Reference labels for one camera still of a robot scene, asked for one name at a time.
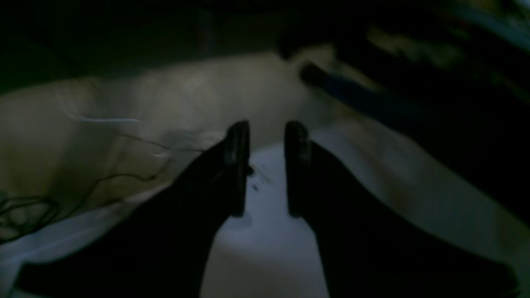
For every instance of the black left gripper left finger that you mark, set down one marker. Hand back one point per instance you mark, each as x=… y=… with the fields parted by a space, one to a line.
x=161 y=249

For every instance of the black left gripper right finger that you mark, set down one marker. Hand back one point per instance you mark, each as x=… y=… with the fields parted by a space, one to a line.
x=369 y=251

